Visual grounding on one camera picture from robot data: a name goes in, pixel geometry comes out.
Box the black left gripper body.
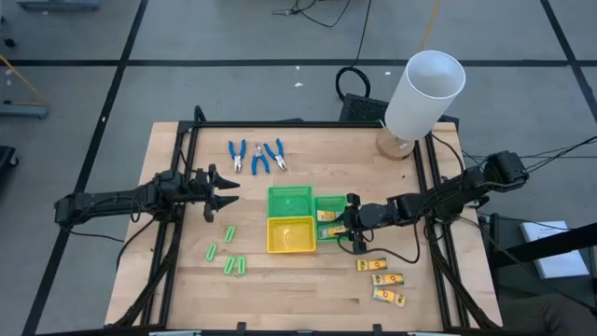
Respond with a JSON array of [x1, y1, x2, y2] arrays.
[[188, 167, 216, 212]]

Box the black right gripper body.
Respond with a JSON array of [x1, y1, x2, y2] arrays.
[[348, 199, 399, 231]]

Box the blue-handled pliers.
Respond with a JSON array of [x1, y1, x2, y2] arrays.
[[250, 142, 271, 176], [227, 138, 247, 174], [262, 137, 288, 173]]

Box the green plastic basket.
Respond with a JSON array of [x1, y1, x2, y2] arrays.
[[312, 194, 352, 244], [267, 185, 314, 219]]

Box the yellow plastic basket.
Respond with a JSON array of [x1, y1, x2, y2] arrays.
[[266, 215, 318, 255]]

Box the black mesh box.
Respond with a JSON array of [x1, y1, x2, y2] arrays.
[[339, 92, 389, 123]]

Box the white shade wooden base lamp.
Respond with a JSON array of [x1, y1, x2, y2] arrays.
[[375, 49, 467, 161]]

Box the black side cart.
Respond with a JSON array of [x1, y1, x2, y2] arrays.
[[484, 212, 597, 312]]

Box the black beam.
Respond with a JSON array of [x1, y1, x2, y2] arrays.
[[489, 222, 597, 271]]

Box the white book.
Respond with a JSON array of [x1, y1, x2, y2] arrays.
[[520, 219, 590, 280]]

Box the black chair base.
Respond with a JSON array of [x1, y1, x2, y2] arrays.
[[0, 145, 20, 181]]

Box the person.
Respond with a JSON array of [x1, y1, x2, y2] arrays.
[[496, 294, 597, 336]]

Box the grey floor platform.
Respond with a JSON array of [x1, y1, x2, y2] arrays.
[[17, 0, 102, 12]]

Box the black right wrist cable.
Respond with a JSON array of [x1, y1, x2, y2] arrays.
[[336, 218, 421, 265]]

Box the black aluminium table frame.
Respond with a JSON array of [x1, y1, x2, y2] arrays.
[[104, 105, 503, 330]]

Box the black hanging coiled cable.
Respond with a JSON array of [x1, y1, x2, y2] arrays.
[[334, 0, 374, 102]]

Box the black floor cable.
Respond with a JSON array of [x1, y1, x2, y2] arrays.
[[271, 0, 355, 28]]

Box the yellow hanging cable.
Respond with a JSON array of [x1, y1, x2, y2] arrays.
[[418, 0, 443, 52]]

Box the grey base plate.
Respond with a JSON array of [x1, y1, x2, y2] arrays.
[[0, 101, 49, 119]]

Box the thin yellow cable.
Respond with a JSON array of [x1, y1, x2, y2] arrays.
[[0, 54, 48, 107]]

